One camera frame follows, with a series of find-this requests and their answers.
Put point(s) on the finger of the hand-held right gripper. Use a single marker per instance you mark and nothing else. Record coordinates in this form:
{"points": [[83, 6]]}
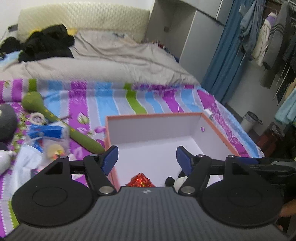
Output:
{"points": [[252, 160]]}

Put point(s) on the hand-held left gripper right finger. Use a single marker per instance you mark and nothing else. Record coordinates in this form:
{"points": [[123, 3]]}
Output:
{"points": [[183, 160]]}

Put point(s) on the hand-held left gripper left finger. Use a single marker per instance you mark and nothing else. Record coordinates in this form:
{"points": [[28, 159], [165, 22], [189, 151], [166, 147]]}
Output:
{"points": [[111, 160]]}

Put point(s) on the orange cardboard box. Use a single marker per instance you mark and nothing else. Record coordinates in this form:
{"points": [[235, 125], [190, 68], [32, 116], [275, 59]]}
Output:
{"points": [[150, 129]]}

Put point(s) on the person's right forearm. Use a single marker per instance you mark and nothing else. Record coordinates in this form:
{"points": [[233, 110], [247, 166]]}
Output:
{"points": [[288, 208]]}

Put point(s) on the small panda plush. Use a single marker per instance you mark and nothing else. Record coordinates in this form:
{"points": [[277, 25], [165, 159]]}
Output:
{"points": [[178, 182]]}

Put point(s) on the dark brown bag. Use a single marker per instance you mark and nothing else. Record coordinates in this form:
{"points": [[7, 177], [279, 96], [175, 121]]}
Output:
{"points": [[270, 136]]}

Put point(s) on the shiny red foil packet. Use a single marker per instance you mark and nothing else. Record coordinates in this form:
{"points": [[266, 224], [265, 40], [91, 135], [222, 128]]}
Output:
{"points": [[138, 180]]}

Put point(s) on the white trash bin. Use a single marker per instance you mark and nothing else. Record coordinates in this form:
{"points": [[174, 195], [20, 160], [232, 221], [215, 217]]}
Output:
{"points": [[249, 120]]}

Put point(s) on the small yellow toy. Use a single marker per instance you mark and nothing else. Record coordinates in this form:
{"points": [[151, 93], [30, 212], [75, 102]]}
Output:
{"points": [[55, 151]]}

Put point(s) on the hanging light blue cloth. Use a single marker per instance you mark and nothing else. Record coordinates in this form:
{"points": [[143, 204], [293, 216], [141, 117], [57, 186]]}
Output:
{"points": [[286, 109]]}

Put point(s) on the striped floral bed sheet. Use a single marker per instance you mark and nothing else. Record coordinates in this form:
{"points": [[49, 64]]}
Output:
{"points": [[161, 97]]}

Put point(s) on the blue tissue pack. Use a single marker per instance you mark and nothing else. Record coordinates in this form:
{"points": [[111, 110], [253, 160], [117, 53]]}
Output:
{"points": [[46, 132]]}

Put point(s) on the clear plastic bag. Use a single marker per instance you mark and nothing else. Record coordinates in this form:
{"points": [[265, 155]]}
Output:
{"points": [[25, 162]]}

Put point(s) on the green plush stick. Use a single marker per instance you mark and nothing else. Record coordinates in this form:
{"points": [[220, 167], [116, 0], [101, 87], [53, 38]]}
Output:
{"points": [[34, 100]]}

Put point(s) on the grey quilt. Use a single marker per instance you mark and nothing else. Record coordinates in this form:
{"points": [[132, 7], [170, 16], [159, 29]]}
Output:
{"points": [[104, 60]]}

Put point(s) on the blue curtain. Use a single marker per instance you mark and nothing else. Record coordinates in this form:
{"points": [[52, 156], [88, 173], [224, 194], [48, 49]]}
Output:
{"points": [[224, 58]]}

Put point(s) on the white bottle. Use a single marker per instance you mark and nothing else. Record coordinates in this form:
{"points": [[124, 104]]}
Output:
{"points": [[3, 160]]}

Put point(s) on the grey penguin plush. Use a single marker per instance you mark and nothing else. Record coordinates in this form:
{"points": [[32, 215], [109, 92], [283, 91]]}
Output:
{"points": [[7, 120]]}

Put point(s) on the hanging white jacket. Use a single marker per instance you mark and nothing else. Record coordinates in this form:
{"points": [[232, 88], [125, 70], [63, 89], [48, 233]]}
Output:
{"points": [[262, 41]]}

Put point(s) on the hanging grey striped sweater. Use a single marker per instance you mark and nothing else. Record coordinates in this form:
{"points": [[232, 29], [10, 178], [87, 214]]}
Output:
{"points": [[276, 39]]}

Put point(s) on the grey cabinet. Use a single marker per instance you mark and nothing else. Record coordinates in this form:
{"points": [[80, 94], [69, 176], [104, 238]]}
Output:
{"points": [[185, 34]]}

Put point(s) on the black clothes pile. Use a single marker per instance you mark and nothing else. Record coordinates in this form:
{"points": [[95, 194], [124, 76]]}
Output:
{"points": [[46, 44]]}

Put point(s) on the hanging denim jacket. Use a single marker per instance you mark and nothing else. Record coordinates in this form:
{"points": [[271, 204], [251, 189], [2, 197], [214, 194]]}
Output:
{"points": [[251, 25]]}

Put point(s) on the light blue pillow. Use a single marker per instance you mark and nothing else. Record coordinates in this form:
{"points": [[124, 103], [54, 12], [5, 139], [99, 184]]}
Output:
{"points": [[7, 59]]}

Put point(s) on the cream padded headboard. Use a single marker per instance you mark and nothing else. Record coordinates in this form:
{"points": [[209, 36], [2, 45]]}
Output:
{"points": [[81, 16]]}

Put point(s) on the small black cloth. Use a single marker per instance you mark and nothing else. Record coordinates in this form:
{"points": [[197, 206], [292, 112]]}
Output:
{"points": [[9, 44]]}

